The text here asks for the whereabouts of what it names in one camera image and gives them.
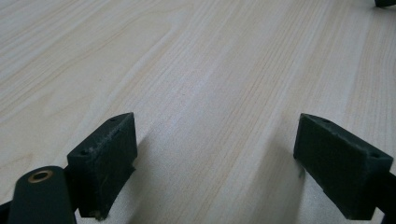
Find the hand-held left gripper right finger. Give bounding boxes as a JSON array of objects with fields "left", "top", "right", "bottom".
[{"left": 292, "top": 113, "right": 394, "bottom": 221}]

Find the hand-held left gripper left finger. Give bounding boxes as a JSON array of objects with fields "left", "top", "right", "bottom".
[{"left": 66, "top": 112, "right": 138, "bottom": 220}]

